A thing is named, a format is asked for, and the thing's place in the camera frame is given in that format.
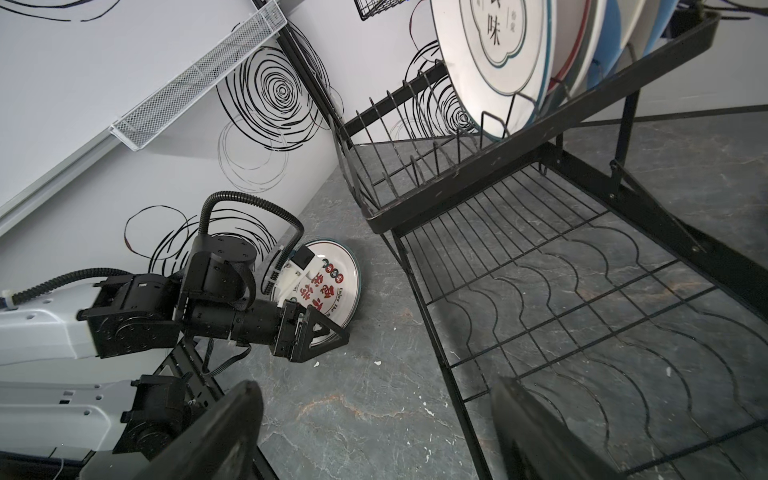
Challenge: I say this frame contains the black wire dish rack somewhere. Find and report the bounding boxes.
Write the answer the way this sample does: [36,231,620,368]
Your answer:
[339,1,767,479]

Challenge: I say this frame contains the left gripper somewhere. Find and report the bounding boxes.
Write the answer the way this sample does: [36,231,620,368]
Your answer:
[270,300,350,363]

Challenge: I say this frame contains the white mesh wall shelf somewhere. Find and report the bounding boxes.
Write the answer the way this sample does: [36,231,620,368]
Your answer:
[109,0,287,152]

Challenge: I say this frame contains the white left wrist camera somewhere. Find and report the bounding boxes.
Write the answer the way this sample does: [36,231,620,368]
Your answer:
[271,245,315,305]

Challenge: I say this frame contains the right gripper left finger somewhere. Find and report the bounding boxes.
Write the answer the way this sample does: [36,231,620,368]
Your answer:
[136,381,264,479]

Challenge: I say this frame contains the white plate red characters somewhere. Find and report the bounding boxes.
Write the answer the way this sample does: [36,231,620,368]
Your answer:
[281,239,362,330]

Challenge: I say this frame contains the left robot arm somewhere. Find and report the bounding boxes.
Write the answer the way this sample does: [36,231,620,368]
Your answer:
[1,191,362,479]

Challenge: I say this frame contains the black wire wall basket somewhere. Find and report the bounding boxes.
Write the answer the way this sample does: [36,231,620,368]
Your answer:
[354,0,406,21]

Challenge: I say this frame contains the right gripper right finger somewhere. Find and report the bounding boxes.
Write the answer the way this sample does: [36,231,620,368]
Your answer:
[491,377,624,479]

